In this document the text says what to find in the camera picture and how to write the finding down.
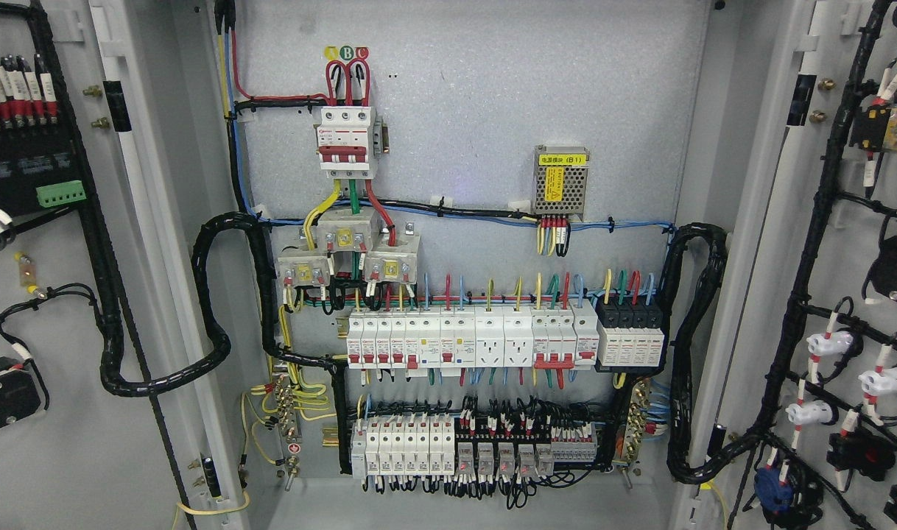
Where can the white socket breaker row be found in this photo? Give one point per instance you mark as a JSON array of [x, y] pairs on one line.
[[473, 338]]

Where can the three pole main breaker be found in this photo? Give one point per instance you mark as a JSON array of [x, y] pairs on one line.
[[349, 141]]

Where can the metal mesh power supply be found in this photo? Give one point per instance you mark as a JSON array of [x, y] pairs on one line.
[[560, 175]]

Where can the white lower breaker row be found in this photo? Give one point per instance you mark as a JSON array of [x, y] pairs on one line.
[[404, 446]]

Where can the relay terminal row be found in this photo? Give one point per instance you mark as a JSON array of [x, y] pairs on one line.
[[512, 449]]

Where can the black surge protector module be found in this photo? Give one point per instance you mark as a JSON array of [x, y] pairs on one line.
[[630, 335]]

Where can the brass ground terminal bar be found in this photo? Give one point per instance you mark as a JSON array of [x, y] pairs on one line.
[[635, 428], [287, 425]]

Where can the brass ground terminal bar left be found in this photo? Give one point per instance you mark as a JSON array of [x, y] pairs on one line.
[[287, 425]]

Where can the grey cabinet door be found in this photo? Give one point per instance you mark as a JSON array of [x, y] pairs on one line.
[[139, 80], [799, 375]]

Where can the brass ground terminal bar right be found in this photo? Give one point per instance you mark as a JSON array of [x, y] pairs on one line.
[[635, 428]]

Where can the current transformer cluster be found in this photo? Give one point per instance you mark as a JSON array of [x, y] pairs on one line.
[[351, 242]]

